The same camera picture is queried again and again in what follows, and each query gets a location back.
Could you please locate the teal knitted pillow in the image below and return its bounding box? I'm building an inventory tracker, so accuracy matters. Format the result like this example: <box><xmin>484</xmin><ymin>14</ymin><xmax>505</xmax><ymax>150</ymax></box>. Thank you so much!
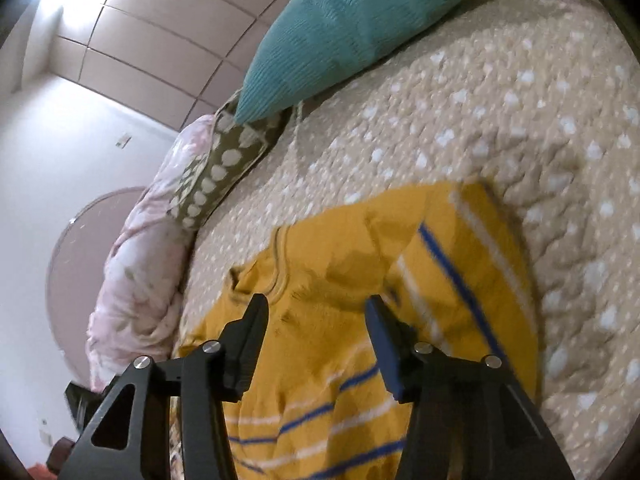
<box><xmin>234</xmin><ymin>0</ymin><xmax>501</xmax><ymax>126</ymax></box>

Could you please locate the olive pillow with white dots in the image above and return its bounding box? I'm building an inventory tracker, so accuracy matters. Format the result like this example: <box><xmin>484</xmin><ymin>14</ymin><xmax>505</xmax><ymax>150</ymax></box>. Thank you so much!
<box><xmin>168</xmin><ymin>91</ymin><xmax>296</xmax><ymax>232</ymax></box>

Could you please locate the yellow striped sweater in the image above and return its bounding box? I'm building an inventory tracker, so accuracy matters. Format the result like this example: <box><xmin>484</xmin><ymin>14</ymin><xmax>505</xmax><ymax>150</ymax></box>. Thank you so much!
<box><xmin>172</xmin><ymin>181</ymin><xmax>541</xmax><ymax>480</ymax></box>

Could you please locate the beige dotted quilted bedspread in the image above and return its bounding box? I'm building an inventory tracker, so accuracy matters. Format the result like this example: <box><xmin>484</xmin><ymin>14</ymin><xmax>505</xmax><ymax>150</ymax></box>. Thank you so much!
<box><xmin>170</xmin><ymin>0</ymin><xmax>640</xmax><ymax>480</ymax></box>

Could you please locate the round pink headboard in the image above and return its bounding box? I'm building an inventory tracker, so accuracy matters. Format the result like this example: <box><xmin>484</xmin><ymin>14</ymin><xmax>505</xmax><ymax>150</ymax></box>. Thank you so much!
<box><xmin>46</xmin><ymin>186</ymin><xmax>148</xmax><ymax>386</ymax></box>

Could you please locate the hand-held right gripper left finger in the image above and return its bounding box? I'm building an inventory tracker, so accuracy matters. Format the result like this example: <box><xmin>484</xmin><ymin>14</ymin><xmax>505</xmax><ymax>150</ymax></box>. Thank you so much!
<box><xmin>57</xmin><ymin>293</ymin><xmax>270</xmax><ymax>480</ymax></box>

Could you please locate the dark bedside object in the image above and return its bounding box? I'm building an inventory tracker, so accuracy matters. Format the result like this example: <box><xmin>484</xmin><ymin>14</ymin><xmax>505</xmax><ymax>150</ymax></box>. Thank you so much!
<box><xmin>64</xmin><ymin>381</ymin><xmax>103</xmax><ymax>431</ymax></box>

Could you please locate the pink floral comforter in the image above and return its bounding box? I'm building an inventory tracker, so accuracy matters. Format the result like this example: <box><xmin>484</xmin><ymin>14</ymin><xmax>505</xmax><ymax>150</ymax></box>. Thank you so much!
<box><xmin>86</xmin><ymin>114</ymin><xmax>217</xmax><ymax>395</ymax></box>

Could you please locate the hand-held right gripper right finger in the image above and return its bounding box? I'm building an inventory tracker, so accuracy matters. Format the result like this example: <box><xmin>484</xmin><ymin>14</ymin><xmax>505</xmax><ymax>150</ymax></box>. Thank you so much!
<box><xmin>363</xmin><ymin>295</ymin><xmax>576</xmax><ymax>480</ymax></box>

